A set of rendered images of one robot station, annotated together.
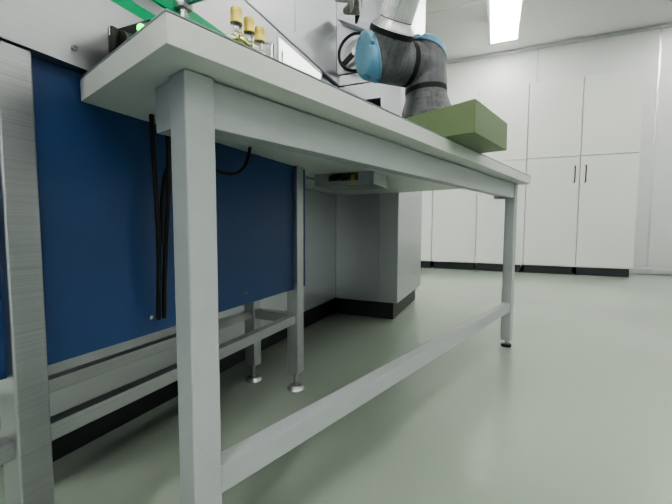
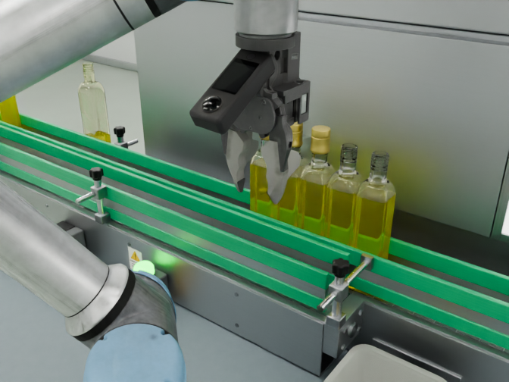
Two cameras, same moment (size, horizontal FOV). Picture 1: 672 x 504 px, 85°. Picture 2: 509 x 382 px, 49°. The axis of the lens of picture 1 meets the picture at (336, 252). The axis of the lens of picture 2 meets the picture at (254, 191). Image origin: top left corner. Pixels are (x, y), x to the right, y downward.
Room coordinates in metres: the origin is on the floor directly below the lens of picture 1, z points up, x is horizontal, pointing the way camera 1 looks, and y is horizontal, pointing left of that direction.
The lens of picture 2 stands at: (1.32, -0.70, 1.51)
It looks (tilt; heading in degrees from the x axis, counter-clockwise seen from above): 27 degrees down; 103
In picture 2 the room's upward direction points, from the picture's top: straight up
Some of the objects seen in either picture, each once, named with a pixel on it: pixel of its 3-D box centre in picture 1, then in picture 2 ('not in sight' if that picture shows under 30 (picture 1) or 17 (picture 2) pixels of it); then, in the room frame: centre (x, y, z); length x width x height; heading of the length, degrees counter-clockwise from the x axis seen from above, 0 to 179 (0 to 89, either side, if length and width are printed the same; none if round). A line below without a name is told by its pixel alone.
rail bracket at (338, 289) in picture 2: not in sight; (345, 286); (1.29, 0.08, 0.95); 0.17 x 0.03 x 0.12; 67
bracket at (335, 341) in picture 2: not in sight; (345, 326); (1.30, 0.10, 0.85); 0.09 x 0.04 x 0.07; 67
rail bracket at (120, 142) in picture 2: not in sight; (127, 148); (0.67, 0.57, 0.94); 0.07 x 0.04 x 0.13; 67
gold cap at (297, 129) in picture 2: (249, 26); (293, 133); (1.17, 0.27, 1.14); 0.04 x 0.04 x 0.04
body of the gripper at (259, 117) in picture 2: not in sight; (268, 82); (1.18, -0.03, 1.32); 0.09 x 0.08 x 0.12; 67
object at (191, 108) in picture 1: (429, 286); not in sight; (1.05, -0.27, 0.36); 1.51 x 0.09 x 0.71; 140
